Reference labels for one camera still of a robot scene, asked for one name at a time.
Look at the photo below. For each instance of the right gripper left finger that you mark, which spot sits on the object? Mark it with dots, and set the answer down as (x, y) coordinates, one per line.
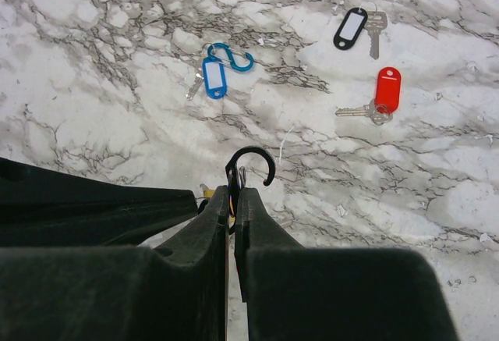
(176, 291)

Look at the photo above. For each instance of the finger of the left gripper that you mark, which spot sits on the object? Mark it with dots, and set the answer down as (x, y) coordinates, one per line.
(40, 207)

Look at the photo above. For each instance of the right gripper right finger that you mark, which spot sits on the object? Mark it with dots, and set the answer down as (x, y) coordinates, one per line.
(298, 293)

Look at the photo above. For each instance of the black carabiner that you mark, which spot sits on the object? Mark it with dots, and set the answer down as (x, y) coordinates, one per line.
(237, 169)

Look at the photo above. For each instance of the blue tag key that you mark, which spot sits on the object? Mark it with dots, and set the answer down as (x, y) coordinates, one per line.
(211, 74)

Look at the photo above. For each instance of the blue carabiner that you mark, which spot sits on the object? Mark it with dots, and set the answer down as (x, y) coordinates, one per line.
(230, 54)

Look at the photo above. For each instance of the yellow tag key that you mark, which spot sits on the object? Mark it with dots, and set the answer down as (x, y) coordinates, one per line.
(207, 195)

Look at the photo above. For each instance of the red tag key far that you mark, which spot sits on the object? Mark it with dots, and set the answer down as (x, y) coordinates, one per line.
(386, 100)

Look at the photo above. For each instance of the black tag key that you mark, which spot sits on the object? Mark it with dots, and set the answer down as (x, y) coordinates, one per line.
(355, 21)

